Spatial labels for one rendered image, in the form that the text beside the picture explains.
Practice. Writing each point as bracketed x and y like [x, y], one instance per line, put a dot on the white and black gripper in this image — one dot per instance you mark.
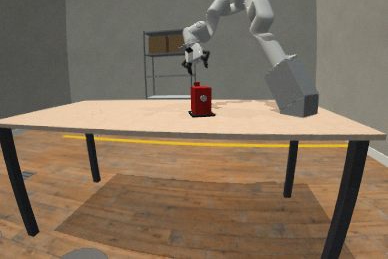
[195, 57]

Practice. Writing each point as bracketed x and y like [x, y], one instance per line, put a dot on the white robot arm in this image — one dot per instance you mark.
[263, 18]

